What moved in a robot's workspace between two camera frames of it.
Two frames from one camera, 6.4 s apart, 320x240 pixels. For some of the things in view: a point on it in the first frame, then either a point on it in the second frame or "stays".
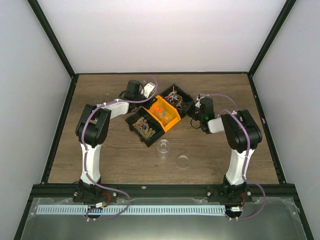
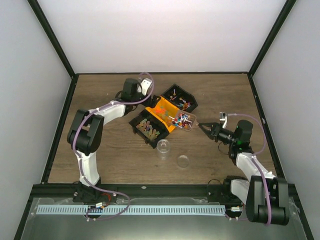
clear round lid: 183,161 stays
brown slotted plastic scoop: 177,101 to 185,121
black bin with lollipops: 179,98 stays
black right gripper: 188,110 to 214,133
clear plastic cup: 163,147 stays
